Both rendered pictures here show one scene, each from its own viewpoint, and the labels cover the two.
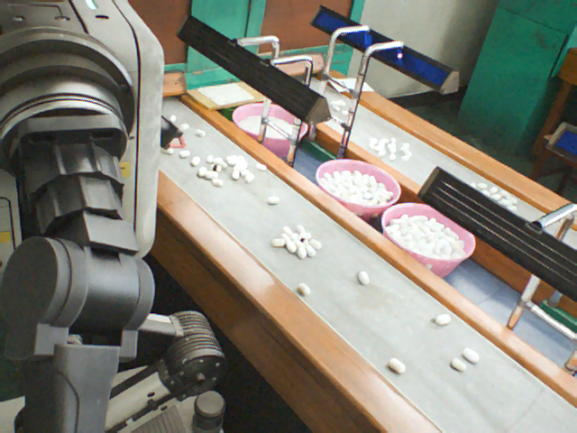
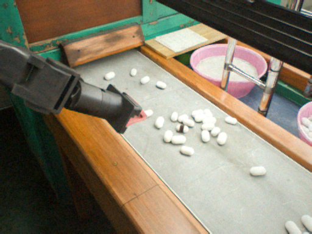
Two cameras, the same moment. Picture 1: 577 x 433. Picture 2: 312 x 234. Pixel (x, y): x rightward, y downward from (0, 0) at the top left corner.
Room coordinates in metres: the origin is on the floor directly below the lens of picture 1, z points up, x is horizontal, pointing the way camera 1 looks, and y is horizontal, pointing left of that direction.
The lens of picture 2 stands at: (0.94, 0.20, 1.30)
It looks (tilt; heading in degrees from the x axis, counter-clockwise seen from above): 40 degrees down; 12
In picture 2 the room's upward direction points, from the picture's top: straight up
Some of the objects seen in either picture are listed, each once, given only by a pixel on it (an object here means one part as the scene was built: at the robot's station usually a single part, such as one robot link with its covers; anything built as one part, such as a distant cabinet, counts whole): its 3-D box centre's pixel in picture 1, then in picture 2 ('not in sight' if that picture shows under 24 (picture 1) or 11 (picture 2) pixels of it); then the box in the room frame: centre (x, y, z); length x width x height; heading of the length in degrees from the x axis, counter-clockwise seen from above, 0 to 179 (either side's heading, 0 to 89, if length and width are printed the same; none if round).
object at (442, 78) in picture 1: (380, 45); not in sight; (2.00, -0.18, 1.08); 0.62 x 0.08 x 0.07; 47
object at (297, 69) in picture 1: (296, 65); not in sight; (2.34, 0.11, 0.83); 0.30 x 0.06 x 0.07; 137
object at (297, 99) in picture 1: (247, 63); (216, 3); (1.59, 0.20, 1.08); 0.62 x 0.08 x 0.07; 47
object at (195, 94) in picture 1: (233, 94); (187, 38); (2.06, 0.30, 0.77); 0.33 x 0.15 x 0.01; 137
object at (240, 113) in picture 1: (268, 132); (225, 72); (1.91, 0.14, 0.72); 0.27 x 0.27 x 0.10
